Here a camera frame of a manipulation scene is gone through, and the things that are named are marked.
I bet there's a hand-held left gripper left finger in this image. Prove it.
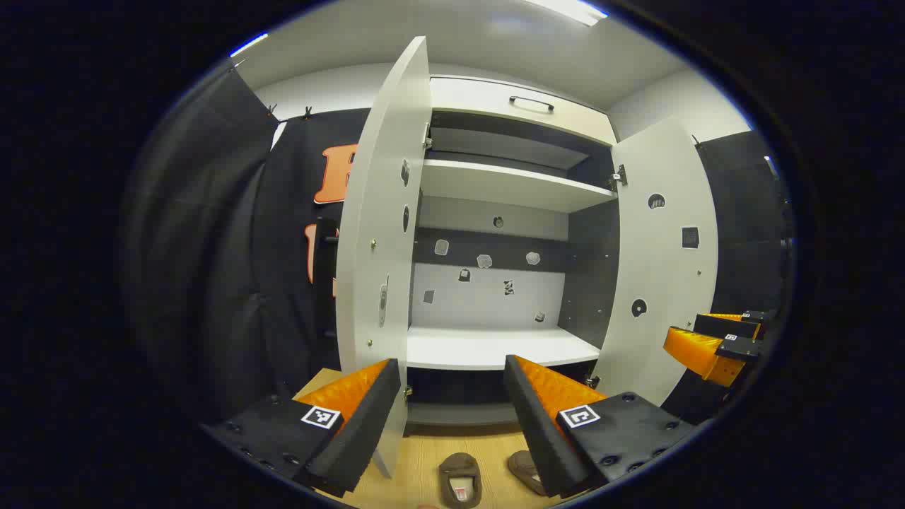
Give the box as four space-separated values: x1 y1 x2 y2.
202 358 402 498

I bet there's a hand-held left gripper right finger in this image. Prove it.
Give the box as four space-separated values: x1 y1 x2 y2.
503 355 697 498

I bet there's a brown fuzzy shoe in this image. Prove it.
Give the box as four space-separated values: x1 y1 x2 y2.
437 452 483 509
507 450 549 497

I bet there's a white shoe cabinet door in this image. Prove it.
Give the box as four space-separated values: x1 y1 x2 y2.
592 117 720 407
334 35 432 480

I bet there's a white shoe cabinet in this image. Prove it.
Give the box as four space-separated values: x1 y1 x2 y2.
405 74 624 428

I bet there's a white cabinet shelf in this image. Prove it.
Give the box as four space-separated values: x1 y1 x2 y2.
420 159 618 213

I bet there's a white cabinet drawer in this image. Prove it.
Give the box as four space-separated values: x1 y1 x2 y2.
430 76 617 146

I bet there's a black backdrop cloth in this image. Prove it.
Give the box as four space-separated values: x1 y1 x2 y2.
120 62 372 425

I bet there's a ceiling light panel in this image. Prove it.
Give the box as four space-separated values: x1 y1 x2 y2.
228 32 269 59
523 0 609 28

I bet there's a black door handle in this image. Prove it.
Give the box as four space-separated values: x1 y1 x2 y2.
313 218 341 339

